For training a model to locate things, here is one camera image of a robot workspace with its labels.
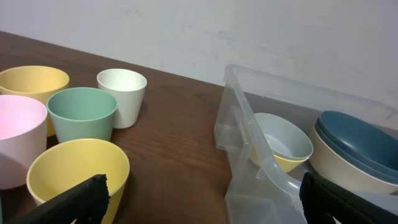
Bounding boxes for yellow small bowl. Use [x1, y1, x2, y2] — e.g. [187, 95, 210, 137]
[249, 146, 313, 173]

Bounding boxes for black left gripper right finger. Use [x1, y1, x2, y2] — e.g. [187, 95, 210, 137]
[299, 172, 397, 224]

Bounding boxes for light grey small bowl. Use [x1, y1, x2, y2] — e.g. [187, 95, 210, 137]
[254, 113, 313, 161]

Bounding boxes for yellow cup near gripper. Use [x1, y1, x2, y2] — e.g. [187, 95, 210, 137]
[26, 139, 130, 224]

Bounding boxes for yellow cup far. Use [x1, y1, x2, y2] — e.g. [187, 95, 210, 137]
[0, 65, 70, 138]

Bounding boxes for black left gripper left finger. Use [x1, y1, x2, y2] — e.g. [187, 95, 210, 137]
[6, 174, 110, 224]

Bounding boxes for clear plastic storage bin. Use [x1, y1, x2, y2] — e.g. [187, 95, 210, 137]
[214, 65, 397, 224]

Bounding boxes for pink cup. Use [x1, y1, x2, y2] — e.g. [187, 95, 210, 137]
[1, 95, 47, 190]

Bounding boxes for beige large bowl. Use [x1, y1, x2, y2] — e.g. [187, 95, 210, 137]
[308, 125, 397, 194]

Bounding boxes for green cup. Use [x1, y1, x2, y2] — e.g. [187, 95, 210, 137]
[46, 87, 118, 143]

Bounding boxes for cream white cup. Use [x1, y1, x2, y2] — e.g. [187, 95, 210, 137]
[96, 68, 147, 129]

